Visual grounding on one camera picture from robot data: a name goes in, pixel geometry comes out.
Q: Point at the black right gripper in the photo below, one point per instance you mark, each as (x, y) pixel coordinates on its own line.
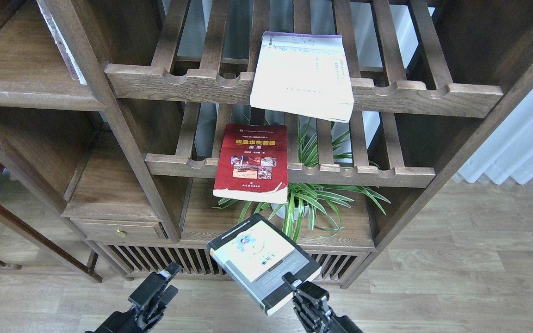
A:
(312, 309)

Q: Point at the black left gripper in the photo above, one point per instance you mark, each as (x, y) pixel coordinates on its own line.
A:
(149, 302)

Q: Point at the green and black book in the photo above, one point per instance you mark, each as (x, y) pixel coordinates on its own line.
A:
(256, 254)

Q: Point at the white standing book on shelf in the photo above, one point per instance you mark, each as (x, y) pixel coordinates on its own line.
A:
(66, 54)

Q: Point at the brass drawer knob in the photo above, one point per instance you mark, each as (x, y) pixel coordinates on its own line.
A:
(121, 233)

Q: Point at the green spider plant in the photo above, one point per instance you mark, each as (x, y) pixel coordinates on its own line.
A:
(311, 198)

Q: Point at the red paperback book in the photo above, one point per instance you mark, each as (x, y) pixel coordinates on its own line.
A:
(252, 164)

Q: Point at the dark wooden bookshelf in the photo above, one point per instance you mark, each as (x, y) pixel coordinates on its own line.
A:
(137, 147)

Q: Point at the white cream paperback book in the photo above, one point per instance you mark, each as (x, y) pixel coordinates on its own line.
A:
(303, 74)

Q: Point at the white curtain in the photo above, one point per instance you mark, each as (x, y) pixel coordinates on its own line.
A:
(507, 155)

